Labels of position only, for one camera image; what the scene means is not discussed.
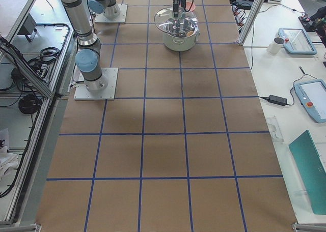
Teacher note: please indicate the black power adapter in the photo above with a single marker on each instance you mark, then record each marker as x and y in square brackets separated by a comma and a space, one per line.
[277, 100]

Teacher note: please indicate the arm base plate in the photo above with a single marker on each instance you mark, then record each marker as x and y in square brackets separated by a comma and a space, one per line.
[101, 89]
[113, 14]

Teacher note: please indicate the upper teach pendant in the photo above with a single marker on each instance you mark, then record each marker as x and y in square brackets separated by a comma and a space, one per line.
[297, 41]

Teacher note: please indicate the mint green electric pot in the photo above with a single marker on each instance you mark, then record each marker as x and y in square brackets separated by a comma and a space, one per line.
[181, 43]

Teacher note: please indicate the teach pendant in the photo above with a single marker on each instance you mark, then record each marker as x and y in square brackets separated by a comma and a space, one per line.
[297, 41]
[312, 97]

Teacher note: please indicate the pink bowl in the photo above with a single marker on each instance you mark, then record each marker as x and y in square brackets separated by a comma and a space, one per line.
[190, 6]

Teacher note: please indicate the glass pot lid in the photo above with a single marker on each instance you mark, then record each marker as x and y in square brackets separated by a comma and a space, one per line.
[178, 26]

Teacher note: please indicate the clear plastic holder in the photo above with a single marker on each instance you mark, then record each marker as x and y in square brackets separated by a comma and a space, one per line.
[274, 129]

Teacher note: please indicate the lower teach pendant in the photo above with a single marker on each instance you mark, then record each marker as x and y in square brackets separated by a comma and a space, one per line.
[312, 97]

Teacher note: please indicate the aluminium frame post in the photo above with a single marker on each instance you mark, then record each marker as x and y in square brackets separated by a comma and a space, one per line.
[255, 8]

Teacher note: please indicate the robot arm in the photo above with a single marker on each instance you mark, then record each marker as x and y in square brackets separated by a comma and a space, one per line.
[101, 6]
[87, 58]

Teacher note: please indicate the green board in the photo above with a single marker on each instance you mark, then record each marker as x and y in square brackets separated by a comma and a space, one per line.
[311, 169]

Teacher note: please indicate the white mug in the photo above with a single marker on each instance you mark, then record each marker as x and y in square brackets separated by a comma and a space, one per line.
[276, 45]

